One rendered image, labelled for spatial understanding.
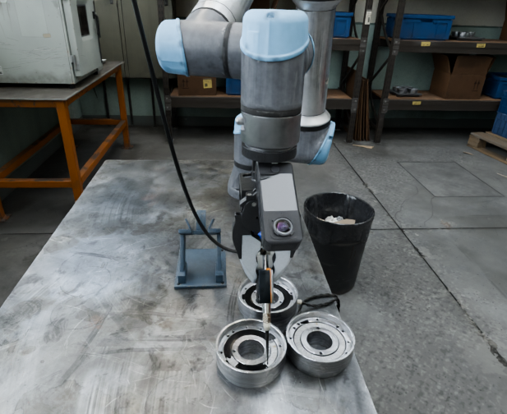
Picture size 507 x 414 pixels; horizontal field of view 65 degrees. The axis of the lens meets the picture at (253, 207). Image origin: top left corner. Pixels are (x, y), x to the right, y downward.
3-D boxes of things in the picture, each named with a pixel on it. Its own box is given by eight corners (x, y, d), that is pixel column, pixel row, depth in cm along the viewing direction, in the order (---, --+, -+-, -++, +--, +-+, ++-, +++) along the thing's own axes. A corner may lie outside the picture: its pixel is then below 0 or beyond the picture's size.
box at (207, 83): (223, 96, 390) (223, 55, 372) (172, 96, 382) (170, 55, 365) (220, 88, 425) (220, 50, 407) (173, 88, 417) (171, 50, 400)
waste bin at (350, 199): (370, 299, 196) (385, 224, 176) (302, 301, 193) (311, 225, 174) (350, 259, 226) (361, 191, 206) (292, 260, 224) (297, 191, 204)
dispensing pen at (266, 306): (259, 366, 55) (256, 245, 57) (255, 358, 59) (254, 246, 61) (274, 365, 55) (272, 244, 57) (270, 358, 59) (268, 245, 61)
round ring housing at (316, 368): (365, 366, 61) (370, 347, 59) (307, 392, 57) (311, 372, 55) (324, 322, 69) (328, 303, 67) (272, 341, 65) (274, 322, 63)
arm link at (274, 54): (315, 10, 47) (307, 11, 40) (306, 103, 52) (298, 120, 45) (251, 7, 49) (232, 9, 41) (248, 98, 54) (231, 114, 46)
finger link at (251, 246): (253, 264, 64) (260, 213, 60) (256, 287, 59) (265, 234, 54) (234, 263, 63) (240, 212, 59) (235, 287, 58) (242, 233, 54)
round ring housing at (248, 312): (237, 331, 67) (237, 312, 65) (237, 290, 76) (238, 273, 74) (299, 331, 67) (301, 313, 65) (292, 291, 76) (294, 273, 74)
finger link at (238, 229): (260, 254, 58) (269, 201, 54) (262, 261, 56) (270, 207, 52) (228, 252, 57) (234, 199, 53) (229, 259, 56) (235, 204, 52)
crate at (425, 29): (430, 38, 416) (435, 14, 406) (449, 41, 382) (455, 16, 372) (382, 36, 412) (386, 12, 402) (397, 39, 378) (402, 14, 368)
